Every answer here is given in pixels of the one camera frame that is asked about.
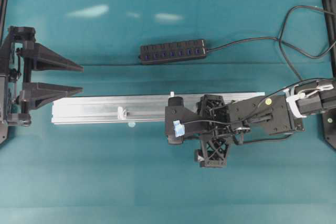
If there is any black camera cable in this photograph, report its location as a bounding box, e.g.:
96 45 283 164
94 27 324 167
182 79 336 146

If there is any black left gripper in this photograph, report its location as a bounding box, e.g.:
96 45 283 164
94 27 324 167
1 26 83 143

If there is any black metal frame rail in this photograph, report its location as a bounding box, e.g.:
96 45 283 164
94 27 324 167
322 0 335 77

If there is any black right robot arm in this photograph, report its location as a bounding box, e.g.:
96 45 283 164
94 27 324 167
195 79 335 168

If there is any silver aluminium extrusion rail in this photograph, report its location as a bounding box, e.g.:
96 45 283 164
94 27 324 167
51 91 266 125

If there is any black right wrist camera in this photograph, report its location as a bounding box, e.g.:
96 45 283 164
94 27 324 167
164 97 208 145

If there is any black USB hub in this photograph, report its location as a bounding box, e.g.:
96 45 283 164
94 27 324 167
139 39 207 65

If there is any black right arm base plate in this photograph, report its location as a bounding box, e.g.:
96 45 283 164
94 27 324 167
322 109 336 150

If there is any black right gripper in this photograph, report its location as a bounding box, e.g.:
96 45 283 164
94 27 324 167
195 94 250 168

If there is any black USB cable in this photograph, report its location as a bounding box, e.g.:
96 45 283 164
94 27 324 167
206 5 336 82

